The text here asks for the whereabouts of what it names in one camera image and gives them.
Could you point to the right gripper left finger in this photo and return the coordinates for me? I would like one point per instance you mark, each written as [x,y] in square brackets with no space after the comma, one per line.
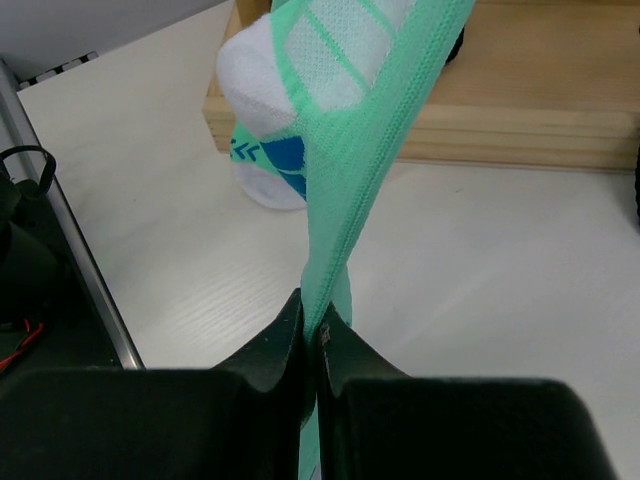
[273,363]

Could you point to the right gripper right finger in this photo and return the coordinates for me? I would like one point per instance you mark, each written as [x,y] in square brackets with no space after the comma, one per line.
[365,404]

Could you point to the mint green sock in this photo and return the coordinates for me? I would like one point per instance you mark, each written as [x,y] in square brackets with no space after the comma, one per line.
[330,91]
[256,175]

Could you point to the wooden clothes rack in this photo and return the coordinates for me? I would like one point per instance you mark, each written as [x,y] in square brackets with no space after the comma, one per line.
[527,82]

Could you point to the aluminium mounting rail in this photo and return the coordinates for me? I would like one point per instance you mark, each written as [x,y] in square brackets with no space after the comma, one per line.
[75,225]

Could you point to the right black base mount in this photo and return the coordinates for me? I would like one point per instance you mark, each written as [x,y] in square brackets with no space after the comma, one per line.
[32,275]

